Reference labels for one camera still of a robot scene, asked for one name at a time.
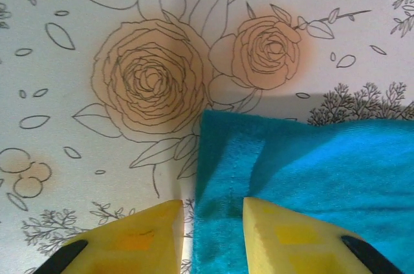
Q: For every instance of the blue t-shirt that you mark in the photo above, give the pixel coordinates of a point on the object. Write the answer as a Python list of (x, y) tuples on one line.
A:
[(323, 174)]

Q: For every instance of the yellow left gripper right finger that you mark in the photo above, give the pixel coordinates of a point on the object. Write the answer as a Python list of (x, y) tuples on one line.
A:
[(300, 248)]

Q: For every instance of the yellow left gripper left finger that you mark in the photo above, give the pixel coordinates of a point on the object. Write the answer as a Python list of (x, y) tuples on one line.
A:
[(136, 248)]

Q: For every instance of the floral tablecloth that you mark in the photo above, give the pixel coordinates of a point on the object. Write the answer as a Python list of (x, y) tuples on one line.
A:
[(97, 60)]

